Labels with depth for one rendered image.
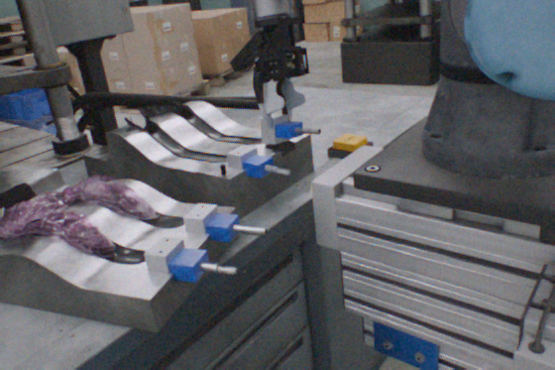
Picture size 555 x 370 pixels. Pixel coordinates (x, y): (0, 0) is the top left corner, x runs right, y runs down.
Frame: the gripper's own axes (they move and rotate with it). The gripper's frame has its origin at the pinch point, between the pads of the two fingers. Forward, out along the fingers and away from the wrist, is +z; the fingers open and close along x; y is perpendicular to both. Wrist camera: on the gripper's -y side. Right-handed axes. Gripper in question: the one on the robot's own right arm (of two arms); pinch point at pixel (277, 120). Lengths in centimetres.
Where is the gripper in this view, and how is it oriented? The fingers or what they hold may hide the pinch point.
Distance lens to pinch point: 104.7
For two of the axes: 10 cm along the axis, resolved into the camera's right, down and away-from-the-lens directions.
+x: 6.3, -2.2, 7.4
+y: 7.6, 0.1, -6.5
